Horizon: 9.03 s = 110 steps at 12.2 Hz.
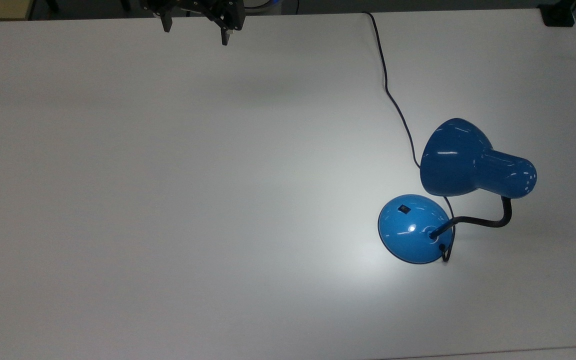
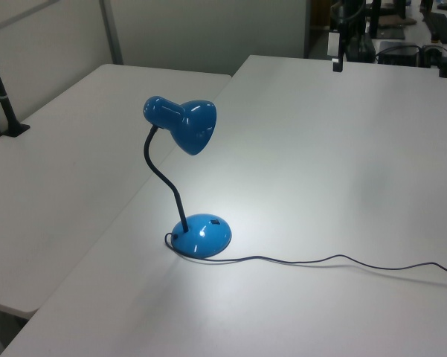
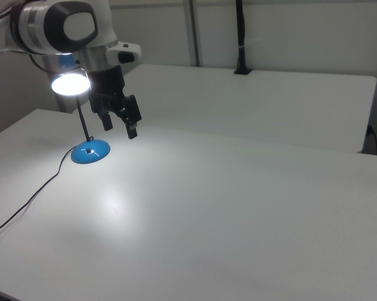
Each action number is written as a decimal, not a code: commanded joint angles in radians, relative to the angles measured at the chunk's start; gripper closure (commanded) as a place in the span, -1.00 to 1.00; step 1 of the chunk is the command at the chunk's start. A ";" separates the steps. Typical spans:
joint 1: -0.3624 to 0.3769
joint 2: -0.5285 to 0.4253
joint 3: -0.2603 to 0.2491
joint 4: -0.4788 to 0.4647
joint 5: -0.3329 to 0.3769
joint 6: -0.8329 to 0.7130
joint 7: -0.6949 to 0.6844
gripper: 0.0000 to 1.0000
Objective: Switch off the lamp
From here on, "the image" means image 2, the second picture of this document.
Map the black lamp power cord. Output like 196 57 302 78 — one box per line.
163 231 447 282

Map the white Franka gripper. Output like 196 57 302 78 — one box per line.
327 31 345 73

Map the grey partition frame post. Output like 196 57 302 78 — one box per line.
97 0 124 66

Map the blue desk lamp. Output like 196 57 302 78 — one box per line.
142 94 233 258

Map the black equipment box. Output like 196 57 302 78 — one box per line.
376 40 422 68

